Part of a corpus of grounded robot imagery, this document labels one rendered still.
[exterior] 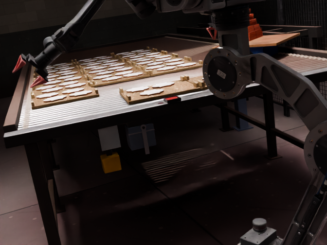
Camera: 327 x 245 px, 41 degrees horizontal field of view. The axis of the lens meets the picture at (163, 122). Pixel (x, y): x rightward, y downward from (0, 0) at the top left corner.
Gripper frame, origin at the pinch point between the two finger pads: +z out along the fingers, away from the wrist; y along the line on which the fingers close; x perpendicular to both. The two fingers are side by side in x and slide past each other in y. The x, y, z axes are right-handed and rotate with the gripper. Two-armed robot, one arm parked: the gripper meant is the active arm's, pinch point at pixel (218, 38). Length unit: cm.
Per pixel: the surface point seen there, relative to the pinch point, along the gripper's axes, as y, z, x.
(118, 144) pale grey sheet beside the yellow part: -10, 41, 74
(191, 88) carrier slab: -5.5, 23.3, 24.7
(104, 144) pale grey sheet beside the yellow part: -8, 39, 81
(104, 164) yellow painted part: -11, 49, 84
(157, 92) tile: 2.6, 22.2, 42.3
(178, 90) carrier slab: -2.4, 23.3, 31.5
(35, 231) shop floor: 80, 117, 118
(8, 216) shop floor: 121, 117, 132
